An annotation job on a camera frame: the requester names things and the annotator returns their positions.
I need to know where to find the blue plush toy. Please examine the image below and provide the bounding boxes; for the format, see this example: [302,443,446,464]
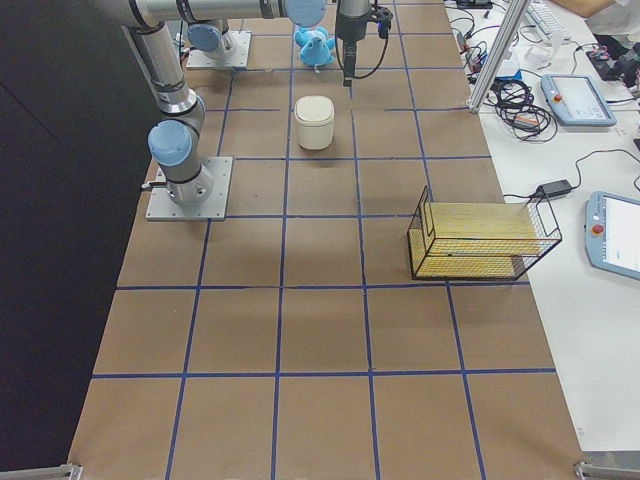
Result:
[294,26,336,69]

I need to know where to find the white keyboard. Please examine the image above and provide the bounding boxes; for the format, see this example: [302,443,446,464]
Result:
[525,1,566,41]

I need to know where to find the upper teach pendant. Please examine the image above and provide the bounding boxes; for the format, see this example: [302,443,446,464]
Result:
[540,74,617,127]

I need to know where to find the lower teach pendant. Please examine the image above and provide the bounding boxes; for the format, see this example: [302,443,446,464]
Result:
[585,191,640,280]

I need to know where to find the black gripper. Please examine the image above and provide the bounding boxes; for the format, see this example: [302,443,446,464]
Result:
[334,0,393,87]

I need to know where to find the black wire basket wooden shelves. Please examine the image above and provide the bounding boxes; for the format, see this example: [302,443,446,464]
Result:
[407,189,562,281]

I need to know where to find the cream small trash can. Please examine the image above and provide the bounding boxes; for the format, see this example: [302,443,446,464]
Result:
[294,95,335,150]

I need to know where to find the tangled black cables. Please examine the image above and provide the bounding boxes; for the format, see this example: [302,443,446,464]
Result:
[492,79,557,143]

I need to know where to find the brown paper table cover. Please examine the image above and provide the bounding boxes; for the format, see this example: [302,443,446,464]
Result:
[69,1,582,479]

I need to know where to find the aluminium frame post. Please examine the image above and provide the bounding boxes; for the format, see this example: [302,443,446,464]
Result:
[467,0,529,114]

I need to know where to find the teach pendant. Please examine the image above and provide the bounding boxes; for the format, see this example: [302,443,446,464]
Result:
[540,74,617,127]
[585,191,640,280]

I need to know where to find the black power adapter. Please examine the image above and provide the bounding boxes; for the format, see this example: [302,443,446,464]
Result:
[534,179,574,199]

